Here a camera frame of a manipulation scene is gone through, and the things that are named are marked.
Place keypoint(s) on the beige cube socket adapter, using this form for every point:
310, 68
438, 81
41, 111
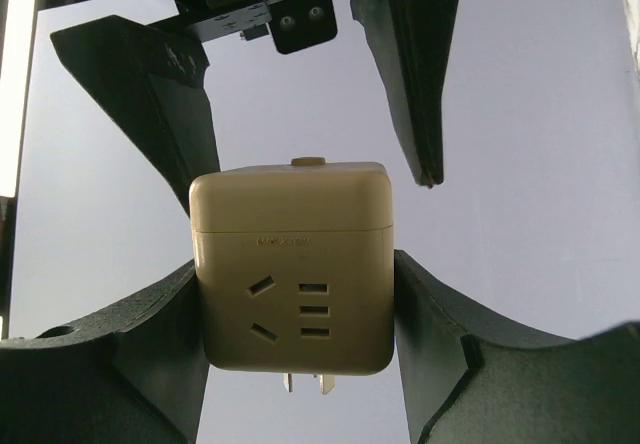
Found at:
295, 268

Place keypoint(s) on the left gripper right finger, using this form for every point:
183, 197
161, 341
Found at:
472, 375

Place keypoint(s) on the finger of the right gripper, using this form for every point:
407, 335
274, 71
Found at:
151, 85
410, 41

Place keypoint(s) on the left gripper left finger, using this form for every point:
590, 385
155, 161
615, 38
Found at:
132, 372

